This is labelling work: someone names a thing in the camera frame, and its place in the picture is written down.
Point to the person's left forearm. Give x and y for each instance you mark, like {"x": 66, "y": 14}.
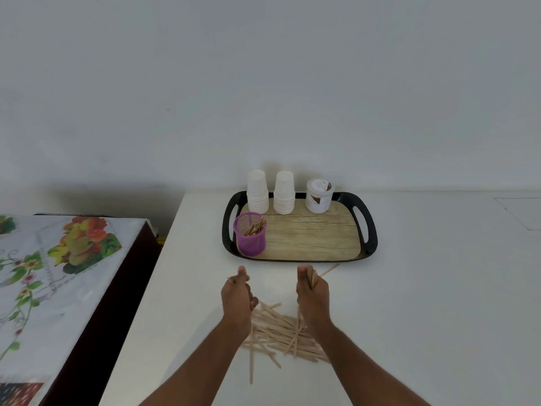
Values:
{"x": 198, "y": 365}

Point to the wooden sticks in purple holder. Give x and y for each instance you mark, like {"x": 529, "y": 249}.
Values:
{"x": 255, "y": 228}

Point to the floral fruit print tablecloth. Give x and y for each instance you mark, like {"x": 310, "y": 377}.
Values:
{"x": 50, "y": 291}

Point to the person's right forearm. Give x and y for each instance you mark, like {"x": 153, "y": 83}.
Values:
{"x": 359, "y": 367}

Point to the white jar with brown label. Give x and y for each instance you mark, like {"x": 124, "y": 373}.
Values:
{"x": 319, "y": 196}

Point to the bundle of wooden sticks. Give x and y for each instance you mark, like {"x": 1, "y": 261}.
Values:
{"x": 313, "y": 276}

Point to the pile of wooden stirrer sticks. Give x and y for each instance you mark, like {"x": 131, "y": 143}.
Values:
{"x": 279, "y": 334}

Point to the person's right hand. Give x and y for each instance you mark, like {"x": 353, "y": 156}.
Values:
{"x": 312, "y": 300}

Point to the black tray with wood-look base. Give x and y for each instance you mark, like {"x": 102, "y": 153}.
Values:
{"x": 298, "y": 230}

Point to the purple mesh cup holder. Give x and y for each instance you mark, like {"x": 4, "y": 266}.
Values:
{"x": 249, "y": 234}

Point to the single wooden stick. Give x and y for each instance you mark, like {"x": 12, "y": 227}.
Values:
{"x": 236, "y": 283}

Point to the person's left thumb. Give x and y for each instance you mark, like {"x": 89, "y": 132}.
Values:
{"x": 242, "y": 273}

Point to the person's left hand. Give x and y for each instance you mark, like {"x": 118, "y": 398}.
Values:
{"x": 236, "y": 302}

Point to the person's right thumb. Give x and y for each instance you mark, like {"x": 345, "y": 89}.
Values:
{"x": 302, "y": 274}

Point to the stack of white paper cups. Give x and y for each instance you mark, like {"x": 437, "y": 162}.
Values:
{"x": 284, "y": 193}
{"x": 257, "y": 192}

